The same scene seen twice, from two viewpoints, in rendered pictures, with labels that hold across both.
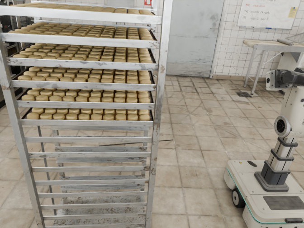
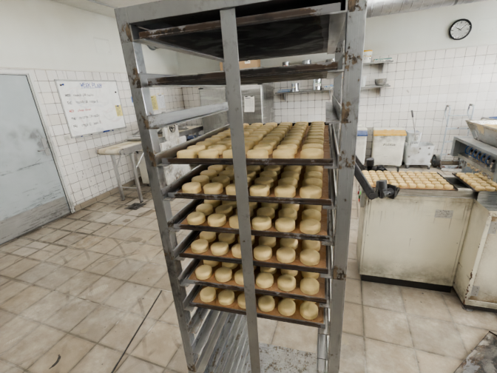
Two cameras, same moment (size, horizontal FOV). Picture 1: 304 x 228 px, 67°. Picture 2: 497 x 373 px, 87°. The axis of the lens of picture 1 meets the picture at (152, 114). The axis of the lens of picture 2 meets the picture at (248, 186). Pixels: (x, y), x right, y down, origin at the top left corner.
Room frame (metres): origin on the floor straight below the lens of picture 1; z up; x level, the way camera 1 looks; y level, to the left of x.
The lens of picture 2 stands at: (0.80, 1.13, 1.65)
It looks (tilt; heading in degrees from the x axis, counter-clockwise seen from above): 20 degrees down; 294
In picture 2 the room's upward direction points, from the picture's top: 4 degrees counter-clockwise
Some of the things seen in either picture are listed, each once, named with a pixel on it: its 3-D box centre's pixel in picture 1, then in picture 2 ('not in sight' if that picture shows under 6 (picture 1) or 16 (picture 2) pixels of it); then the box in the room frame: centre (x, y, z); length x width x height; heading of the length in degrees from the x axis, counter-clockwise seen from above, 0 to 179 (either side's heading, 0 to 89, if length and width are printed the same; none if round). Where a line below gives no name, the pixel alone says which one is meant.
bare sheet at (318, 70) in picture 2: not in sight; (264, 78); (1.09, 0.31, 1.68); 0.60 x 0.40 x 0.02; 97
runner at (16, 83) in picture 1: (87, 84); (326, 213); (0.89, 0.28, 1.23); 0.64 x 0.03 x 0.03; 97
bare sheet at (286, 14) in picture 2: not in sight; (262, 44); (1.09, 0.31, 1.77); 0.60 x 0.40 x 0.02; 97
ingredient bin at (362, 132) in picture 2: not in sight; (351, 148); (0.98, -4.60, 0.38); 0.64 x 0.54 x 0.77; 92
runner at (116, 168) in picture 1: (92, 167); not in sight; (0.89, 0.28, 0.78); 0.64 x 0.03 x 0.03; 97
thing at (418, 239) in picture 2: not in sight; (404, 232); (0.41, -1.14, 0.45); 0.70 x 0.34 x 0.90; 6
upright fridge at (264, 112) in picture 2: not in sight; (238, 120); (3.37, -4.36, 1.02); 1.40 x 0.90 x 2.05; 3
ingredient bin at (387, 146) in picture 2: not in sight; (386, 149); (0.33, -4.63, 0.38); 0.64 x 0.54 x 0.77; 90
